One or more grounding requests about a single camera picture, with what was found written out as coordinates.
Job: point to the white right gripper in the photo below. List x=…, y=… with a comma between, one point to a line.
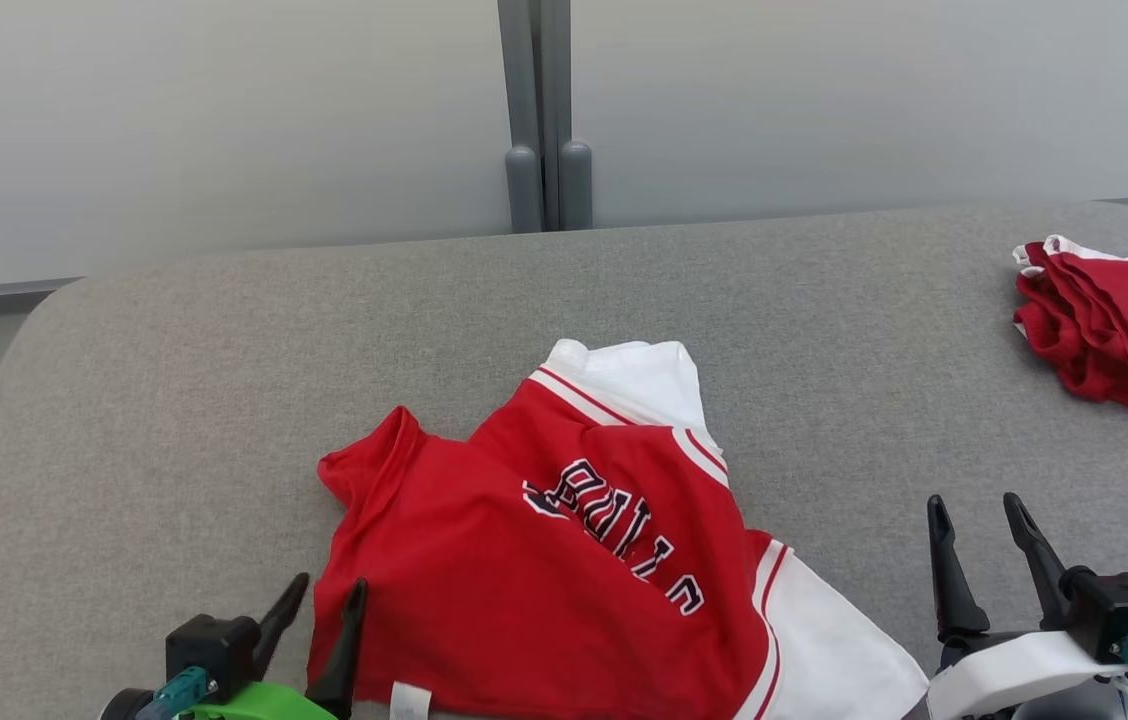
x=1014, y=680

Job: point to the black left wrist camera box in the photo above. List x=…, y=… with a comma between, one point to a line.
x=209, y=650

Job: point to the red shorts white trim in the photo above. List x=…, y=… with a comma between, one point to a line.
x=1124, y=330

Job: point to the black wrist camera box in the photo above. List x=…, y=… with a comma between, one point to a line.
x=209, y=650
x=1119, y=605

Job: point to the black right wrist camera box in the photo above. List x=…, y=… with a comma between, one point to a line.
x=1119, y=605

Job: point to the red white basketball jersey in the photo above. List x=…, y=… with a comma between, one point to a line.
x=484, y=590

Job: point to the grey partition post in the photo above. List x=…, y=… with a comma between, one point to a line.
x=574, y=150
x=522, y=150

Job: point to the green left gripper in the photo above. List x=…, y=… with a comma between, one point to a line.
x=254, y=705

